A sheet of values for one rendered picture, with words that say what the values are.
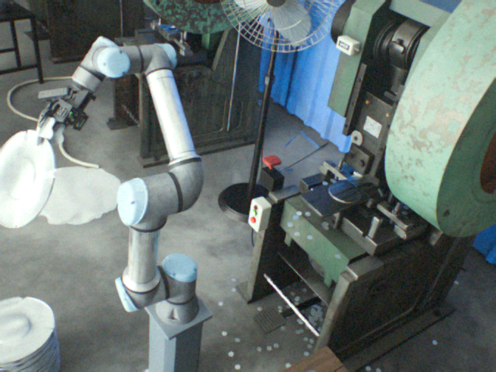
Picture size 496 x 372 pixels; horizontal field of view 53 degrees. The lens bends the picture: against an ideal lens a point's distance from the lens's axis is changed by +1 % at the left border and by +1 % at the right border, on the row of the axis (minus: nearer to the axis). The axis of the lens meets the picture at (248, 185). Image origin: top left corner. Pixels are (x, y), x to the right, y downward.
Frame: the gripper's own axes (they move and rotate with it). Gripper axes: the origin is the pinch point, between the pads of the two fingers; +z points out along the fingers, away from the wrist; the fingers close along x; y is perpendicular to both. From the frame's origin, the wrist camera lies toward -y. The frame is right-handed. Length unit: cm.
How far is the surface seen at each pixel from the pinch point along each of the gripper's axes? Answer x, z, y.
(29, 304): 52, 60, -14
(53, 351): 58, 70, 3
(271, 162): 80, -38, 27
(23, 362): 44, 72, 5
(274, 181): 83, -32, 31
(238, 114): 189, -71, -70
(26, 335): 46, 66, -2
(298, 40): 92, -96, -1
